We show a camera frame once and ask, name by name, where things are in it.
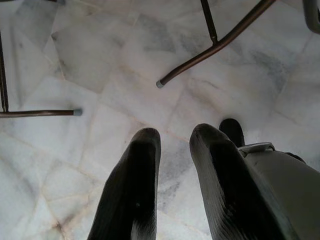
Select brown metal chair frame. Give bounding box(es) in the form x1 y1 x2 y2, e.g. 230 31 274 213
156 0 277 89
0 29 84 119

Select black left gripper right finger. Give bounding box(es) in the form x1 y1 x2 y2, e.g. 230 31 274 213
189 123 285 240

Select black robot foot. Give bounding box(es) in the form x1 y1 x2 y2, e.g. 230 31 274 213
218 118 245 148

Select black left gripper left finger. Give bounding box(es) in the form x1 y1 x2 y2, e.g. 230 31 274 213
86 127 162 240

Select grey curved metal bar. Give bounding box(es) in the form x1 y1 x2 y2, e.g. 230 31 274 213
303 0 320 35

